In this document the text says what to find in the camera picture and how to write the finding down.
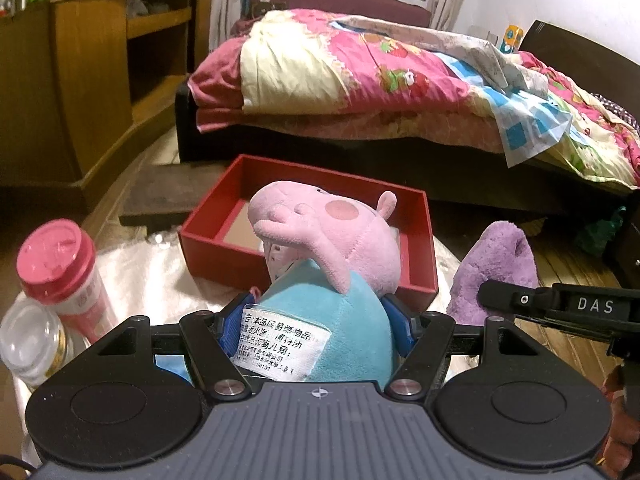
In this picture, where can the dark pink blanket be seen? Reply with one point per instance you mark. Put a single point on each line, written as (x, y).
(220, 70)

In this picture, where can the dark nightstand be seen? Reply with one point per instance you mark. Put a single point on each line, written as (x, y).
(625, 255)

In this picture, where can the wooden cabinet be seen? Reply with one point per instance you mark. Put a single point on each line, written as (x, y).
(85, 85)

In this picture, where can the pink lidded bottle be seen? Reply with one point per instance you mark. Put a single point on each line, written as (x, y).
(55, 260)

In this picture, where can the clear plastic jar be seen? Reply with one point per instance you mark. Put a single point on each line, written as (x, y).
(30, 340)

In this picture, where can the person's right hand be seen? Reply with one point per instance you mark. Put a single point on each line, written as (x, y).
(623, 435)

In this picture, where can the pink pig plush toy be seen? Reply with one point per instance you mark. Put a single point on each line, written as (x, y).
(320, 220)

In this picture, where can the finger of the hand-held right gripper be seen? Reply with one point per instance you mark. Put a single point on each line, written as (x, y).
(505, 298)

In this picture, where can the dark wooden headboard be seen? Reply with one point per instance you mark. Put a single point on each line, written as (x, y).
(575, 50)

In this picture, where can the red cardboard box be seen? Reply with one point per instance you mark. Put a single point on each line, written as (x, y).
(210, 240)

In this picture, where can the dark wooden stool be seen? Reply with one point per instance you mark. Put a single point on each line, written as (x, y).
(160, 195)

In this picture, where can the purple plush toy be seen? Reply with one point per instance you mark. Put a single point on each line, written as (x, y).
(495, 260)

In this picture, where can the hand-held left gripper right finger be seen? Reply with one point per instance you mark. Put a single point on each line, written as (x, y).
(403, 329)

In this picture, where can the green plastic bag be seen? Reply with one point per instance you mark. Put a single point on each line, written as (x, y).
(607, 230)

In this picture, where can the maroon sofa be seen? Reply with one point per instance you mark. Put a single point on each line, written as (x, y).
(350, 2)

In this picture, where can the blue checkered cloth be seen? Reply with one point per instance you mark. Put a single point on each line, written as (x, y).
(520, 130)

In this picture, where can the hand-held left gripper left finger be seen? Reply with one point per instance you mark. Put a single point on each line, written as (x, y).
(231, 329)

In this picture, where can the dark dotted cloth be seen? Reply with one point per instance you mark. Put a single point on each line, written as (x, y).
(616, 109)

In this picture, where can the small colourful box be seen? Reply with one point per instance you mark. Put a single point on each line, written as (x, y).
(511, 39)

